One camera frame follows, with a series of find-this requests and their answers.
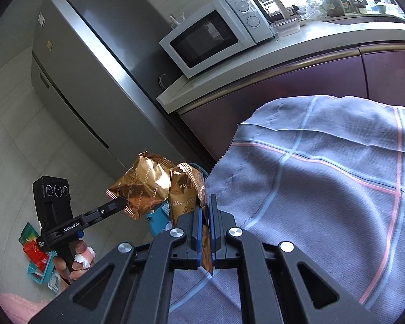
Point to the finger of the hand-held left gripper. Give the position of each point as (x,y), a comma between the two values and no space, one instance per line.
(91,216)
(113,203)

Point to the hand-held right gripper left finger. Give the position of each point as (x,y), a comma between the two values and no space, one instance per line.
(197,239)

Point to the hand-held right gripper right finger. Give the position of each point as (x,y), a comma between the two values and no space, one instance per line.
(212,233)

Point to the person's left hand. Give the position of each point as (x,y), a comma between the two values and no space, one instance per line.
(78,273)

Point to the green snack packet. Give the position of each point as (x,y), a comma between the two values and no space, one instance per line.
(28,233)

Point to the red snack packet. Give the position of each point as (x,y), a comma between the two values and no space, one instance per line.
(34,251)

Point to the teal plastic basket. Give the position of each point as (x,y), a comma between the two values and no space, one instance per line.
(40,272)

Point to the clear plastic bag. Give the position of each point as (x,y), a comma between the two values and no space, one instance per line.
(54,281)

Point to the pink fuzzy cloth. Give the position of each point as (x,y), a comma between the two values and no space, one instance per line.
(13,305)

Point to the blue-grey checked tablecloth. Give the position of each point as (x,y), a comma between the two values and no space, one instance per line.
(324,192)

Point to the grey refrigerator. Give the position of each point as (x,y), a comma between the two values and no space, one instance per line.
(87,74)

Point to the purple lower cabinets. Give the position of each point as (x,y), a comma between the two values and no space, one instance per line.
(290,81)

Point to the white microwave oven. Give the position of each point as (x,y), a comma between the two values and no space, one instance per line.
(202,40)

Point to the white figurine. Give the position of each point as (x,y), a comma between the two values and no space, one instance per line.
(176,22)

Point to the white kitchen counter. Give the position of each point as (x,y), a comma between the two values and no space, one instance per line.
(307,44)

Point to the clear plastic food container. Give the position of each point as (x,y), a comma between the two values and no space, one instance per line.
(284,27)

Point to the glass kettle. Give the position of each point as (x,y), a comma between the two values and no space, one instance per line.
(275,5)

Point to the crumpled clear plastic bags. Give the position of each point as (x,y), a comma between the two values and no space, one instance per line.
(312,10)

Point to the dark filled plastic bag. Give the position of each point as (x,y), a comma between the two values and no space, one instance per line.
(332,5)

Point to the steel sink basin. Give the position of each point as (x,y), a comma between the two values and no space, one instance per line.
(368,19)

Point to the round grey wall socket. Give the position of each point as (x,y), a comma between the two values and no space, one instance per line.
(162,81)

